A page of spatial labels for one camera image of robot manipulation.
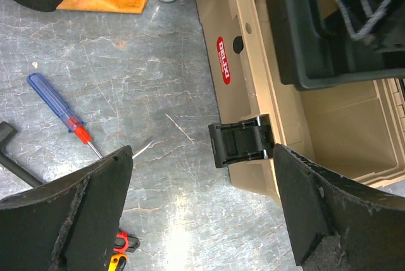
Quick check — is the yellow utility knife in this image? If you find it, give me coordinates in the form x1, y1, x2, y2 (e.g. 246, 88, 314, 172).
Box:
108, 253, 128, 271

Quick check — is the tan plastic tool box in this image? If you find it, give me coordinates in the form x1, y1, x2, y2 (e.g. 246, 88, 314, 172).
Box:
196, 0, 404, 201

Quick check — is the black rubber mallet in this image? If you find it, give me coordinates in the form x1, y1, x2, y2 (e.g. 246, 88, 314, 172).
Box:
1, 121, 43, 188

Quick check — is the yellow handle screwdriver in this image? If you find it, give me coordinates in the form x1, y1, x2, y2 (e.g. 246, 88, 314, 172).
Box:
132, 139, 154, 160

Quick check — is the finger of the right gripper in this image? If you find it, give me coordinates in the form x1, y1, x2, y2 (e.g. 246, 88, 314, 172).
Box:
335, 0, 404, 53

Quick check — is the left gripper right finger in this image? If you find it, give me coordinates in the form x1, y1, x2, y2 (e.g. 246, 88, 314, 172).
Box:
273, 144, 404, 270

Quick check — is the black inner tool tray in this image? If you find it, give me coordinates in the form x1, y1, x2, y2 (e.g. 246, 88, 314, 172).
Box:
266, 0, 404, 91

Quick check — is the blue handle screwdriver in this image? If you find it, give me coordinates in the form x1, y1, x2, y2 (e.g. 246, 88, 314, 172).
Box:
27, 73, 103, 158

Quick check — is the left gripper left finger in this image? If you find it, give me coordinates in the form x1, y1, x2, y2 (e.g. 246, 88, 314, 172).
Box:
1, 146, 133, 270

